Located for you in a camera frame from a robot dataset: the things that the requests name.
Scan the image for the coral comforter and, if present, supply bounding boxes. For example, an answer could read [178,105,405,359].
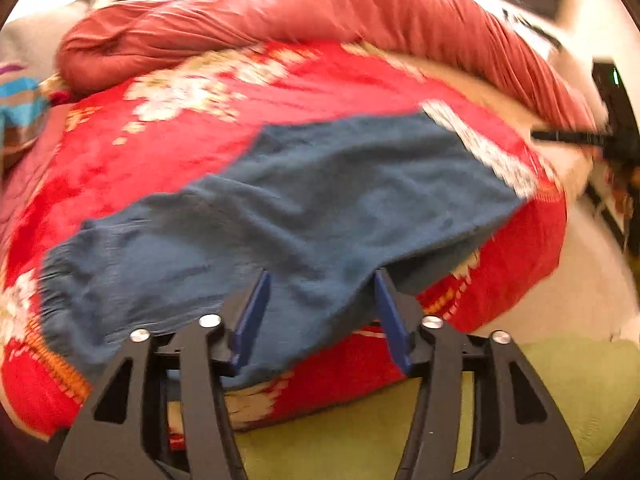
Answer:
[55,0,601,132]

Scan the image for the pink quilted sheet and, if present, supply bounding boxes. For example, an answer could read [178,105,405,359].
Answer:
[0,105,68,226]

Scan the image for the blue denim pants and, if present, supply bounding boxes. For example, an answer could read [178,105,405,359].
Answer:
[39,100,542,392]

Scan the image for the grey quilted pillow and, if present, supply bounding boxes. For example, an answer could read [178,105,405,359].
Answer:
[0,0,103,83]

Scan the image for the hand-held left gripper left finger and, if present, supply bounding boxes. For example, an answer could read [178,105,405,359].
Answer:
[55,269,273,480]

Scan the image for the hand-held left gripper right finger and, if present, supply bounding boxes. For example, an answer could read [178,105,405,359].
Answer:
[372,267,586,480]

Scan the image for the striped towel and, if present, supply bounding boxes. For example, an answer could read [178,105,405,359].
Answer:
[0,62,52,161]

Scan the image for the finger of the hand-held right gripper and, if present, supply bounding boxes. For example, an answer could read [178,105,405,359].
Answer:
[530,129,608,149]

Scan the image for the red floral blanket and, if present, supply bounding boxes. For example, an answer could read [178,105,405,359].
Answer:
[0,40,570,442]

